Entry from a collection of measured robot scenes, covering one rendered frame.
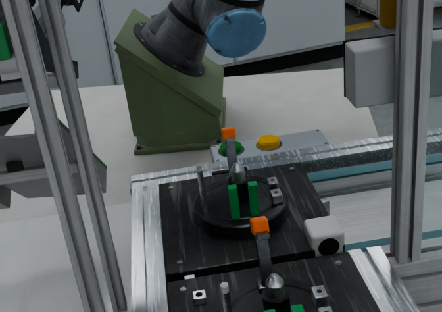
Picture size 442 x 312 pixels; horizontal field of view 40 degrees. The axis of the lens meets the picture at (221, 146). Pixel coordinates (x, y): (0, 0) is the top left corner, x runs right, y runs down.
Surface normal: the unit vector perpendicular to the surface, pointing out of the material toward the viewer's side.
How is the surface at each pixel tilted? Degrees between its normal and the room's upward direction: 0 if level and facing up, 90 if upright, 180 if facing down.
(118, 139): 0
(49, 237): 0
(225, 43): 112
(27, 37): 90
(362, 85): 90
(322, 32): 90
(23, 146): 135
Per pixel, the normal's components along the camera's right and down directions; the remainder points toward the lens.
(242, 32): 0.28, 0.72
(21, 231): -0.11, -0.89
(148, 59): 0.57, -0.73
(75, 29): 0.27, 0.41
